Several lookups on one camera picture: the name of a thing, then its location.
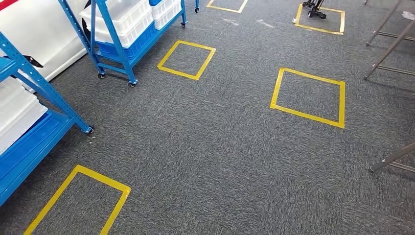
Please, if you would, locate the black tripod base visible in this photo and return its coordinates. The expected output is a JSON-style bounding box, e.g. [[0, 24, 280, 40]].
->
[[301, 0, 327, 20]]

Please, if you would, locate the red barrier belt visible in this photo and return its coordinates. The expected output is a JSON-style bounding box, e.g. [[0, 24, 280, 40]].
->
[[0, 0, 19, 11]]

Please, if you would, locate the stainless steel side table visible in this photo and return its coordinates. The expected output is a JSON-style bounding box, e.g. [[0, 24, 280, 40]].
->
[[364, 19, 415, 173], [366, 0, 415, 47]]

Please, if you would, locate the white car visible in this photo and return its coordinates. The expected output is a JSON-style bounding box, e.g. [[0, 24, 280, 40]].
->
[[0, 0, 90, 94]]

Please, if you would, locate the white plastic crate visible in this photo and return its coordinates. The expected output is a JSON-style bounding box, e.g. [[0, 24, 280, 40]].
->
[[150, 0, 182, 31], [79, 0, 155, 48], [0, 76, 48, 156]]

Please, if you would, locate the blue metal shelf rack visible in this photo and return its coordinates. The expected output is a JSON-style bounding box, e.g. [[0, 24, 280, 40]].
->
[[0, 32, 95, 207]]

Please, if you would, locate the yellow floor tape square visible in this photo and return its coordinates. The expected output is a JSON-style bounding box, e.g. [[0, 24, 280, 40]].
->
[[270, 67, 346, 129]]

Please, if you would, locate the blue metal cart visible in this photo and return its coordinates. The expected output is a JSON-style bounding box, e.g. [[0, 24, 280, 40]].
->
[[57, 0, 188, 88]]

